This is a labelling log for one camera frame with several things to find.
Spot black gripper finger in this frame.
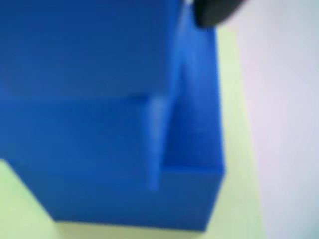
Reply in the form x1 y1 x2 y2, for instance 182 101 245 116
192 0 247 28

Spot small blue cube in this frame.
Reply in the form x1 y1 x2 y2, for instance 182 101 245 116
0 0 184 99

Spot green paper square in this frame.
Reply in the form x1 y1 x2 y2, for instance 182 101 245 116
0 27 268 239

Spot largest blue cube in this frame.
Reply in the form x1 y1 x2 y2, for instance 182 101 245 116
0 4 227 233

